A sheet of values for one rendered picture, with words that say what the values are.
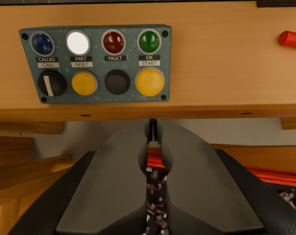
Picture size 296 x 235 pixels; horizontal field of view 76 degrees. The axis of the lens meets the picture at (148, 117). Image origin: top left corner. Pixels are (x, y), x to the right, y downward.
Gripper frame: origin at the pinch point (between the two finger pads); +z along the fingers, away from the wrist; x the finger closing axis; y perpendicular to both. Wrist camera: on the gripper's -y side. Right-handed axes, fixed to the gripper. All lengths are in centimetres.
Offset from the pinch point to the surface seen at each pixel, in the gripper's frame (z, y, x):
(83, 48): 8.6, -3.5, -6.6
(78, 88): 7.8, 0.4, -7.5
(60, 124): 84, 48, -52
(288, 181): 3.3, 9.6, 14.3
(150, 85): 7.8, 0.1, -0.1
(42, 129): 67, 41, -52
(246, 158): 13.9, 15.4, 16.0
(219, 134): 83, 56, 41
